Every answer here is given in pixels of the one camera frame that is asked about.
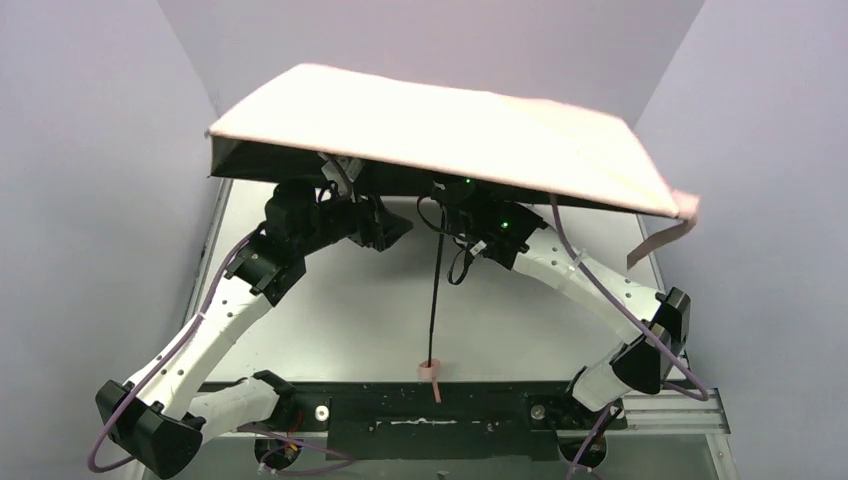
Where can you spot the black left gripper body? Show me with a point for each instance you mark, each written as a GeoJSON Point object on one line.
{"type": "Point", "coordinates": [382, 221]}

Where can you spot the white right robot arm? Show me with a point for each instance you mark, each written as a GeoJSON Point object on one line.
{"type": "Point", "coordinates": [651, 326]}

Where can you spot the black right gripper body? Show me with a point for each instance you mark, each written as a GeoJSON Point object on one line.
{"type": "Point", "coordinates": [444, 196]}

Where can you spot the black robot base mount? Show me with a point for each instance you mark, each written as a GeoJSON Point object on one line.
{"type": "Point", "coordinates": [537, 420]}

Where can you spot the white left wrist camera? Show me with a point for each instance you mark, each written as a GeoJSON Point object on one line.
{"type": "Point", "coordinates": [342, 172]}

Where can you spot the pink folding umbrella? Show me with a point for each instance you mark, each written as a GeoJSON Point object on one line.
{"type": "Point", "coordinates": [409, 134]}

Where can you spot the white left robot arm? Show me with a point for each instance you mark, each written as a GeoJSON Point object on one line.
{"type": "Point", "coordinates": [158, 416]}

